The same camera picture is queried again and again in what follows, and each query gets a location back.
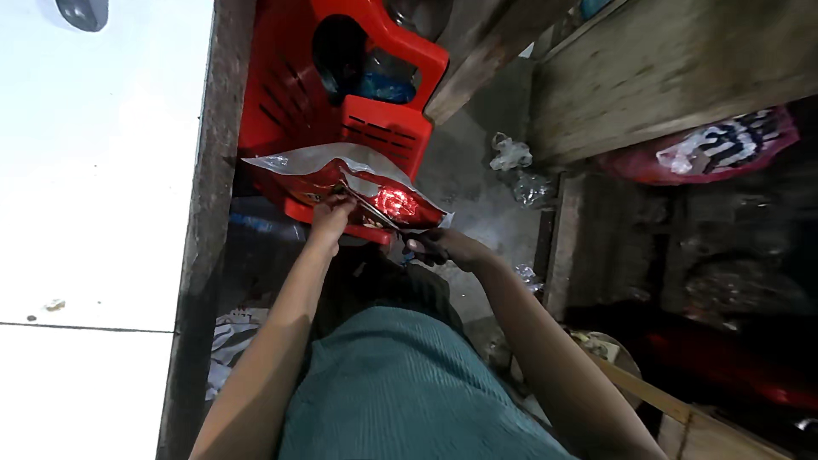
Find crumpled clear plastic bag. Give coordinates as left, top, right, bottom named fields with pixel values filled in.
left=490, top=132, right=533, bottom=172

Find person's left forearm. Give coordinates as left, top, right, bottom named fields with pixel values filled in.
left=189, top=238, right=337, bottom=460

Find person's body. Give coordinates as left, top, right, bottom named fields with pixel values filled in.
left=277, top=305, right=580, bottom=460

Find person's legs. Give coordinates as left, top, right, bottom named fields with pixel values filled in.
left=311, top=244, right=471, bottom=342

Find scissors with black handles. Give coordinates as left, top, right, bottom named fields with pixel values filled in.
left=340, top=183, right=449, bottom=267

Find person's right forearm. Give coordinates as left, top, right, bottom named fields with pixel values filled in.
left=474, top=253, right=668, bottom=460

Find black rounded object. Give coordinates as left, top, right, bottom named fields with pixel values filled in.
left=55, top=0, right=109, bottom=33

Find red plastic chair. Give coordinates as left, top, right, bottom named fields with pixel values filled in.
left=238, top=0, right=451, bottom=246

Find red and silver packet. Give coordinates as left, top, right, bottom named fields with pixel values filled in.
left=242, top=142, right=455, bottom=231

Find blue plastic packet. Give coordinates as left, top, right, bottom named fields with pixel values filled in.
left=359, top=72, right=417, bottom=105

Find crumpled transparent plastic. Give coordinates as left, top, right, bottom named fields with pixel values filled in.
left=514, top=264, right=544, bottom=295

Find wooden beam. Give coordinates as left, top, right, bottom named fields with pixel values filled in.
left=423, top=0, right=578, bottom=126

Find light wooden plank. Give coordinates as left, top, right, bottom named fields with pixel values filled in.
left=586, top=353, right=793, bottom=460

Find large wooden board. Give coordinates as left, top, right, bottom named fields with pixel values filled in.
left=529, top=0, right=818, bottom=168

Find white printed sack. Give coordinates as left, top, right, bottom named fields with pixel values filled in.
left=206, top=307, right=270, bottom=401

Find person's left hand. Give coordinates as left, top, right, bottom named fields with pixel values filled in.
left=311, top=194, right=358, bottom=258

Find pink plastic bag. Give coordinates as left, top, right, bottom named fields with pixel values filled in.
left=597, top=105, right=800, bottom=187

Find white tiled table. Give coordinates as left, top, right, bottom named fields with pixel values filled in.
left=0, top=0, right=256, bottom=460

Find crumpled clear plastic wrapper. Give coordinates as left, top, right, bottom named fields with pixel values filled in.
left=513, top=170, right=552, bottom=209

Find wooden post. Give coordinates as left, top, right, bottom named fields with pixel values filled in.
left=543, top=171, right=586, bottom=322

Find person's right hand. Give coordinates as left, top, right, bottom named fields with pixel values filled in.
left=406, top=228, right=492, bottom=273

